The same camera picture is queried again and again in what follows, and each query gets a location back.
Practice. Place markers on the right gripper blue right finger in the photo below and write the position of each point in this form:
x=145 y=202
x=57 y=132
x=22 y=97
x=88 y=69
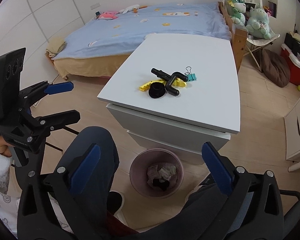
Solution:
x=220 y=167

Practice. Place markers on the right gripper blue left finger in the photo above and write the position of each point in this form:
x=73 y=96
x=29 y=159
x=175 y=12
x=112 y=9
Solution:
x=82 y=169

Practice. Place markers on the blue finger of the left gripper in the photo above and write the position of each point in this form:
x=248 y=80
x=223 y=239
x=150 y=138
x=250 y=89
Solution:
x=56 y=121
x=59 y=88

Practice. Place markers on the white sleeve left forearm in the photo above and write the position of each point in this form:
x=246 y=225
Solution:
x=8 y=205

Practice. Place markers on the pink trash bin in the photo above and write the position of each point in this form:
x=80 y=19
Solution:
x=156 y=173

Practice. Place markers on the person's left hand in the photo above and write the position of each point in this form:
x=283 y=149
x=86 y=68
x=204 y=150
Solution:
x=4 y=148

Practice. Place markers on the person's left leg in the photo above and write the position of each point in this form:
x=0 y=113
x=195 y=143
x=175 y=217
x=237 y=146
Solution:
x=89 y=209

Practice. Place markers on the person's leg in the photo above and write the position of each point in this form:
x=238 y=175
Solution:
x=89 y=209
x=211 y=212

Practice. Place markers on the person's right leg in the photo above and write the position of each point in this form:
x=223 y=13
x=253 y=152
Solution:
x=211 y=212

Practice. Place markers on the beige folded blanket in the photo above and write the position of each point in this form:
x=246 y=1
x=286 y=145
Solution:
x=55 y=46

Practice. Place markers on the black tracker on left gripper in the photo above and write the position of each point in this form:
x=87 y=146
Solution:
x=11 y=65

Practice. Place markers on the bed with blue blanket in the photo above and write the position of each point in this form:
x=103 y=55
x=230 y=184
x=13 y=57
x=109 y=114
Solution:
x=100 y=47

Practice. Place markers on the pink plush toy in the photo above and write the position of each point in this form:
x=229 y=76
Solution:
x=108 y=15

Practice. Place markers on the white drawer cabinet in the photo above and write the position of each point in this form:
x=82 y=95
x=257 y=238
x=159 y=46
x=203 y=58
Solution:
x=292 y=126

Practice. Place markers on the white nightstand table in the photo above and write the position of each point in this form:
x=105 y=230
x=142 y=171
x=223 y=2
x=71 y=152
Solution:
x=206 y=109

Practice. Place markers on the black round cap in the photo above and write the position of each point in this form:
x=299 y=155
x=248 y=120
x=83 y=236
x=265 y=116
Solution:
x=157 y=90

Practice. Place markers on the yellow plastic clip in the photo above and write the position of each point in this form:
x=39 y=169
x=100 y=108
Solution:
x=177 y=82

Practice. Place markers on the teal binder clip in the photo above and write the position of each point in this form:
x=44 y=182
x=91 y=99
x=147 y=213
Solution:
x=190 y=75

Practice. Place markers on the black plastic pipe fitting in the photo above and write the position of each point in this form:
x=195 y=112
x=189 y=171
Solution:
x=170 y=80

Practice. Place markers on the white goose plush toy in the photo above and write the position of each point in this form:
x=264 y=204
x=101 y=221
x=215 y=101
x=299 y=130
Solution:
x=133 y=8

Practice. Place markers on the brown floor cushion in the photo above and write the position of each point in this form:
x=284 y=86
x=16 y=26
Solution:
x=275 y=68

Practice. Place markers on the red storage box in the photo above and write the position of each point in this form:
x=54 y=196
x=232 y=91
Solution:
x=293 y=63

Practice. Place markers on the white folding chair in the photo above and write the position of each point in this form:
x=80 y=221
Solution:
x=254 y=49

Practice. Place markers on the black bag on box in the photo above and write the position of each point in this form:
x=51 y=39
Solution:
x=292 y=44

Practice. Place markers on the mint bear plush toy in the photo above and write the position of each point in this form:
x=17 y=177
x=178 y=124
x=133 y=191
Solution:
x=258 y=23

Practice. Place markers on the green dragon plush toy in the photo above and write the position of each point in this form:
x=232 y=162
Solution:
x=236 y=10

